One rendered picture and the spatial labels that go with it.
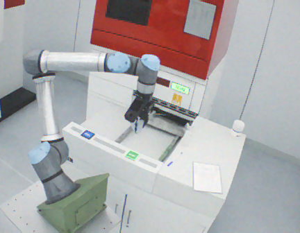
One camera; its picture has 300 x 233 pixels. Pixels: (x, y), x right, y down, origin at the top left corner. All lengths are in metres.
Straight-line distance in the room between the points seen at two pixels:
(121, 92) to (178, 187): 0.90
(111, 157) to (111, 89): 0.73
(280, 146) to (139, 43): 2.36
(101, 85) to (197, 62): 0.74
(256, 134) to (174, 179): 2.30
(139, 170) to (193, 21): 0.84
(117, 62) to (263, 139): 2.74
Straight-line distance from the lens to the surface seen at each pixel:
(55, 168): 1.19
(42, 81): 1.29
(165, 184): 1.38
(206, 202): 1.37
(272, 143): 3.57
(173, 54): 1.71
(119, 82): 2.00
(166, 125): 1.84
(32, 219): 1.30
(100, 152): 1.46
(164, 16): 1.68
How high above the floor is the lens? 1.87
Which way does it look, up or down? 32 degrees down
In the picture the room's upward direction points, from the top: 11 degrees clockwise
